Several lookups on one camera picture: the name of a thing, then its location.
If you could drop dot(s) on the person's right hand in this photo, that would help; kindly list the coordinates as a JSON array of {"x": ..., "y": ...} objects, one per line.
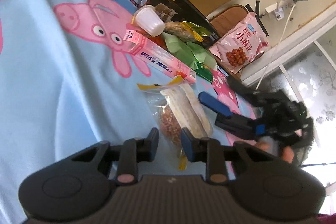
[{"x": 285, "y": 153}]

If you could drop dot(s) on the dark green snack packet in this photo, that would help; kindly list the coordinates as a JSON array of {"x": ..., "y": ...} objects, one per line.
[{"x": 203, "y": 72}]

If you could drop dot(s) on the black cardboard storage box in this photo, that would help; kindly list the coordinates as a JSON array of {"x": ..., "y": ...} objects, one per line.
[{"x": 184, "y": 11}]

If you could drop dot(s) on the brown yellow snack packet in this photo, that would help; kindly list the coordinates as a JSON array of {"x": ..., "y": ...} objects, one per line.
[{"x": 182, "y": 31}]

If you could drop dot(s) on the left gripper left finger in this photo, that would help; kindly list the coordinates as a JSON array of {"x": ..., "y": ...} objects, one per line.
[{"x": 134, "y": 151}]

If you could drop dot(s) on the light green snack packet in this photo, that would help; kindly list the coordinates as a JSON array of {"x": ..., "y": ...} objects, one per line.
[{"x": 189, "y": 53}]

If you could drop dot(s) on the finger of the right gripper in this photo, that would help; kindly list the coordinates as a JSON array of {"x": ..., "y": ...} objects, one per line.
[{"x": 213, "y": 104}]

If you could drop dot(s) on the brown seat cushion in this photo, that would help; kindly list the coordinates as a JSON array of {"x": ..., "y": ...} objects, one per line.
[{"x": 228, "y": 19}]

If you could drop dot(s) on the pink UHA candy box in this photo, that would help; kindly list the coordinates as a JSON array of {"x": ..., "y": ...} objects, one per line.
[{"x": 151, "y": 53}]

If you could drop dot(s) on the clear bag of biscuits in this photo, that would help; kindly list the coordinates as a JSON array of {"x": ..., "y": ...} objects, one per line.
[{"x": 175, "y": 106}]

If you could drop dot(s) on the white plastic jelly cup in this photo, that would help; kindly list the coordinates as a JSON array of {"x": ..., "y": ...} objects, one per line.
[{"x": 147, "y": 19}]

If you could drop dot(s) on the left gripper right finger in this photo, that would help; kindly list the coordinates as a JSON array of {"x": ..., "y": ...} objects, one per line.
[{"x": 208, "y": 151}]

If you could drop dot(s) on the white wall charger plug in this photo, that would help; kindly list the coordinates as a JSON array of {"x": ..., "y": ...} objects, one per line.
[{"x": 276, "y": 11}]

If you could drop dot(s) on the Peppa Pig bed sheet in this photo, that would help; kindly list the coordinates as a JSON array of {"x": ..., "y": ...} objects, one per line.
[{"x": 66, "y": 83}]

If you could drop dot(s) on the pink twisted-dough snack bag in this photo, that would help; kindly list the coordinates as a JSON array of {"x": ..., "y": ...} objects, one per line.
[{"x": 241, "y": 45}]

